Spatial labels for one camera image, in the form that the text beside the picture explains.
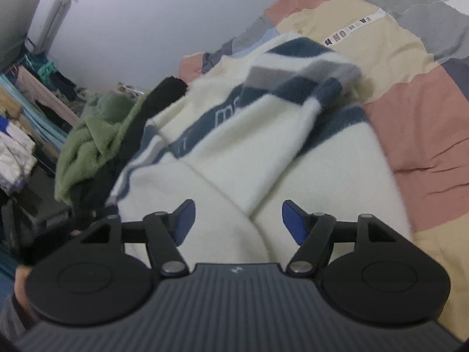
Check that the white air conditioner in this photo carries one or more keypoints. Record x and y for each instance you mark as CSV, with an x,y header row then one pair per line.
x,y
55,14

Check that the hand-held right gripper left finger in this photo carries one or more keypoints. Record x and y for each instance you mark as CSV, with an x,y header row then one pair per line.
x,y
185,220

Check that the rack of hanging clothes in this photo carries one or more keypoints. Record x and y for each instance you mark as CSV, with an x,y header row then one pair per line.
x,y
22,128

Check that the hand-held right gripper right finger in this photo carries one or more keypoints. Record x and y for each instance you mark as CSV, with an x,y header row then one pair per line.
x,y
293,222

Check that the cream blue striped sweater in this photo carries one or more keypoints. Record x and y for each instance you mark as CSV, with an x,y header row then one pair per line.
x,y
256,146

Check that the black garment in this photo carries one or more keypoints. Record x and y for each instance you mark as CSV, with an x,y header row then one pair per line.
x,y
165,91

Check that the green fuzzy garment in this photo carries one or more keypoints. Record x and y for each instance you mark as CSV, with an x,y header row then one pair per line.
x,y
84,146

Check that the person's left hand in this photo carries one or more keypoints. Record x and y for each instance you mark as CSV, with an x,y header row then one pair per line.
x,y
22,286

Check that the pale green cloth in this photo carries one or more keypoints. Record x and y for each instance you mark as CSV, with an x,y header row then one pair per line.
x,y
110,108

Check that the patchwork blanket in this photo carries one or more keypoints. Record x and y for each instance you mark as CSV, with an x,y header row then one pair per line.
x,y
421,135

